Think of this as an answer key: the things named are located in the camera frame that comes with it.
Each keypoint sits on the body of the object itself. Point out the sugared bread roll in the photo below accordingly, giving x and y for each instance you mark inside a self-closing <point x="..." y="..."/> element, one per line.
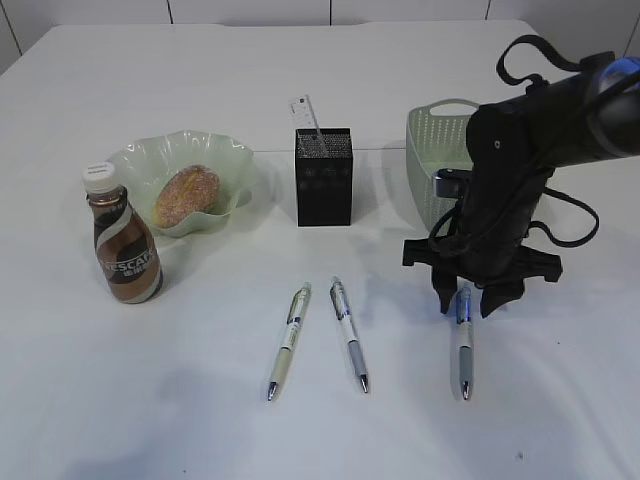
<point x="192" y="189"/>

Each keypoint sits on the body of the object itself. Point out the green wavy glass plate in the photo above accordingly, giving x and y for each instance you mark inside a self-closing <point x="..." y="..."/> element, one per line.
<point x="147" y="165"/>

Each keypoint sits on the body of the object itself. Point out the black mesh pen holder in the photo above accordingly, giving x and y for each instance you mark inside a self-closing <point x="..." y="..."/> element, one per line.
<point x="324" y="177"/>

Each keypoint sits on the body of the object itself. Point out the blue grey right robot arm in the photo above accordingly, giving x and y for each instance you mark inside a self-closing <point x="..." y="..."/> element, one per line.
<point x="612" y="94"/>

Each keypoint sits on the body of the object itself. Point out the brown Nescafe coffee bottle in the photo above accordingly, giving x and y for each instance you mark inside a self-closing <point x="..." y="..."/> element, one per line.
<point x="123" y="244"/>

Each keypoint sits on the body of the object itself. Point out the grey grip pen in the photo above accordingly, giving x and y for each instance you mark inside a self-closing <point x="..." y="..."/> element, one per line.
<point x="344" y="317"/>

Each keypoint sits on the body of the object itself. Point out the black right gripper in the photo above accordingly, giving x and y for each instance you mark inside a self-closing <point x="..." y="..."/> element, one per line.
<point x="515" y="146"/>

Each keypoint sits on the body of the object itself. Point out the blue grip pen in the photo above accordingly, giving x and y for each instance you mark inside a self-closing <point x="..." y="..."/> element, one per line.
<point x="464" y="341"/>

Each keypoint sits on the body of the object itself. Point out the clear plastic ruler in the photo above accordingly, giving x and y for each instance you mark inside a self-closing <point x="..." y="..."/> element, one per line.
<point x="304" y="117"/>

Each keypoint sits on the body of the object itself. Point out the cream grip pen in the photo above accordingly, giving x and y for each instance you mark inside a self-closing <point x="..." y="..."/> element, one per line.
<point x="288" y="345"/>

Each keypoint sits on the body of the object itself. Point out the green woven plastic basket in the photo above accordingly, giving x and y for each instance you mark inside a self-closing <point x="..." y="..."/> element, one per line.
<point x="435" y="139"/>

